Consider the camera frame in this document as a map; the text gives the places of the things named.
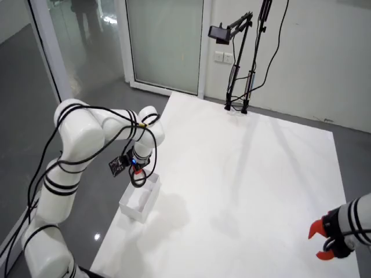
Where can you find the frosted glass door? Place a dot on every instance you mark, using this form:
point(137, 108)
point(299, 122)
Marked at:
point(165, 43)

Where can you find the black jointed stand arm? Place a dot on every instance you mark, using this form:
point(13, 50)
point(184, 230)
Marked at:
point(250, 81)
point(233, 72)

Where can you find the white wall socket plate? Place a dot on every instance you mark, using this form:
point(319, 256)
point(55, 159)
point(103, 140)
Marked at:
point(228, 58)

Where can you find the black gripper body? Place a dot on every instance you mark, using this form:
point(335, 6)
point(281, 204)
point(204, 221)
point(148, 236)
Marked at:
point(337, 231)
point(139, 163)

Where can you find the black phone on stand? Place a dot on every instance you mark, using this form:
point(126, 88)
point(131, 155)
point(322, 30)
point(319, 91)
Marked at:
point(217, 32)

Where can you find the white wall switch plate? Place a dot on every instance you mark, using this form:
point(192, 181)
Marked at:
point(218, 56)

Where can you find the black tape roll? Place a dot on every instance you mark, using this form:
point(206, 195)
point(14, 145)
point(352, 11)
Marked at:
point(137, 186)

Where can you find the white rectangular bin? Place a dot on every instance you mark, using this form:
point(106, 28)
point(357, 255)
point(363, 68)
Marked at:
point(130, 212)

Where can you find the person in dark clothes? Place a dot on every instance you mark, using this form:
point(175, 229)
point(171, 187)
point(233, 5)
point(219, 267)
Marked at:
point(85, 17)

